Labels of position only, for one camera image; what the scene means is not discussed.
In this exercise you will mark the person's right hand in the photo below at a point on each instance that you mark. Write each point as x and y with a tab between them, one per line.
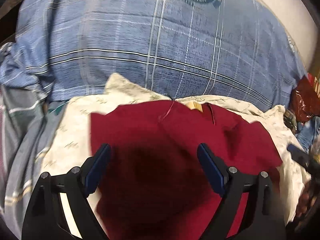
308	202

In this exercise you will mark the blue plaid quilt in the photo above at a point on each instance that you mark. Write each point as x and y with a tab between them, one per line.
179	48

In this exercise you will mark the grey star-print bedsheet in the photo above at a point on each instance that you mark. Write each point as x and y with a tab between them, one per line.
28	125

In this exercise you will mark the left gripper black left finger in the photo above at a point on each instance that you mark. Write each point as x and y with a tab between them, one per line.
45	218

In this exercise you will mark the cream leaf-print pillow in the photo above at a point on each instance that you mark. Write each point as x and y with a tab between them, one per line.
71	145

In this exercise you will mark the dark red garment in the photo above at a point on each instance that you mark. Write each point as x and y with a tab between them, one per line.
154	186

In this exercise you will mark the red plastic snack bag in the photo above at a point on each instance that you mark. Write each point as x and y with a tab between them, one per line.
304	101

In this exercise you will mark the blue denim cloth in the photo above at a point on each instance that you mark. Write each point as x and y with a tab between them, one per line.
308	132

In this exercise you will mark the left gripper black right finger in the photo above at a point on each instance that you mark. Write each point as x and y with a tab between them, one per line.
263	214

